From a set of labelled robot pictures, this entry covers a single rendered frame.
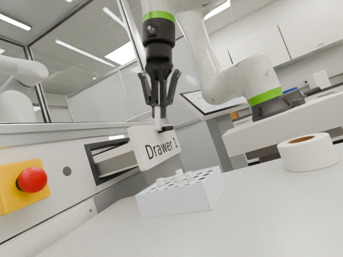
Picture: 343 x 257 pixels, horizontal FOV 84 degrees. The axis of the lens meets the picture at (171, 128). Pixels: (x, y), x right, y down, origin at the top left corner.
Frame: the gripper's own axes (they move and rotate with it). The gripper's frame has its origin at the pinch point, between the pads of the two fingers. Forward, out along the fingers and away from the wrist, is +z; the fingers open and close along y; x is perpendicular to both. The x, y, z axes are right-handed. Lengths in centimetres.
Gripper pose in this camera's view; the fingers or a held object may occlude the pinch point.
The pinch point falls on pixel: (158, 118)
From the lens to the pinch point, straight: 54.7
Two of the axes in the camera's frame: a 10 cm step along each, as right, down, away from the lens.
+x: 3.3, -0.4, 9.4
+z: 0.0, 10.0, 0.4
